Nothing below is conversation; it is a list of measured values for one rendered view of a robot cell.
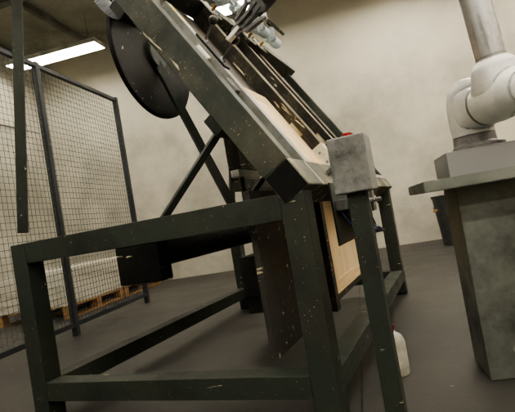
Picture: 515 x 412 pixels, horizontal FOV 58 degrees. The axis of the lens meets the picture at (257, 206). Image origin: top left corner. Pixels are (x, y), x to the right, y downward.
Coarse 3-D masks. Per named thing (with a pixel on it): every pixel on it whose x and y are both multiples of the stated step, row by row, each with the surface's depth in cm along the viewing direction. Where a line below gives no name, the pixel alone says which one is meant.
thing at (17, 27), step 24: (24, 72) 205; (24, 96) 204; (24, 120) 204; (24, 144) 204; (216, 144) 177; (24, 168) 205; (192, 168) 180; (216, 168) 275; (24, 192) 205; (24, 216) 205
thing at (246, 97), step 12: (168, 12) 198; (180, 24) 196; (192, 36) 194; (204, 48) 192; (216, 60) 190; (228, 72) 189; (240, 84) 190; (240, 96) 186; (252, 108) 185; (264, 120) 183; (276, 132) 181; (288, 144) 179; (300, 156) 177
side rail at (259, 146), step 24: (120, 0) 177; (144, 0) 173; (144, 24) 173; (168, 24) 169; (168, 48) 170; (192, 48) 166; (192, 72) 166; (216, 72) 166; (216, 96) 163; (216, 120) 163; (240, 120) 159; (240, 144) 160; (264, 144) 156; (264, 168) 156
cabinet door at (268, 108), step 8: (256, 96) 210; (264, 104) 214; (272, 112) 214; (280, 120) 215; (280, 128) 201; (288, 128) 214; (288, 136) 201; (296, 136) 216; (296, 144) 202; (304, 144) 215; (304, 152) 203; (312, 152) 216; (312, 160) 202; (320, 160) 217
